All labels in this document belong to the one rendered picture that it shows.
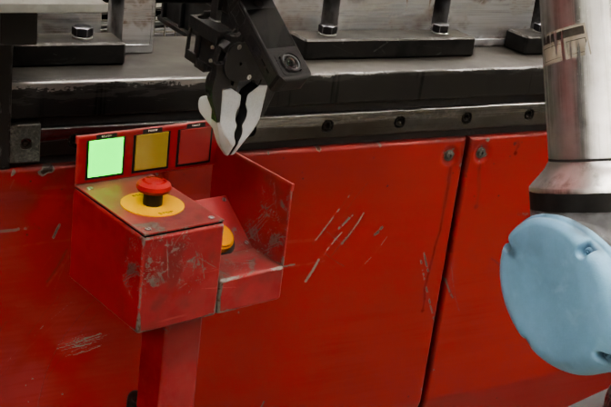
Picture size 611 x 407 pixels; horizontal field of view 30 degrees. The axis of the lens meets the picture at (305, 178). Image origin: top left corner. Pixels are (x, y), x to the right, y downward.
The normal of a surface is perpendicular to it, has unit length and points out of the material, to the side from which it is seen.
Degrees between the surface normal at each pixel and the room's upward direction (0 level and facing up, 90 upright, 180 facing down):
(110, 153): 90
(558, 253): 97
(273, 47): 38
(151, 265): 90
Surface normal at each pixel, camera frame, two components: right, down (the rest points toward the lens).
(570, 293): -0.83, 0.21
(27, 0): 0.11, -0.93
